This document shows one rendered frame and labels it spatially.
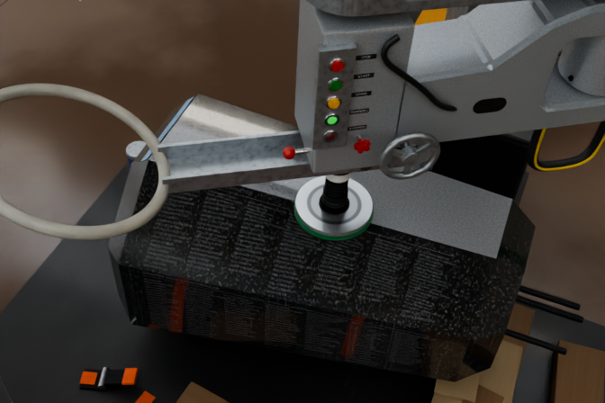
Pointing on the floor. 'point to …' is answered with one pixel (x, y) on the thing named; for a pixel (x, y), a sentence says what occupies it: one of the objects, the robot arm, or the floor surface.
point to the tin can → (134, 150)
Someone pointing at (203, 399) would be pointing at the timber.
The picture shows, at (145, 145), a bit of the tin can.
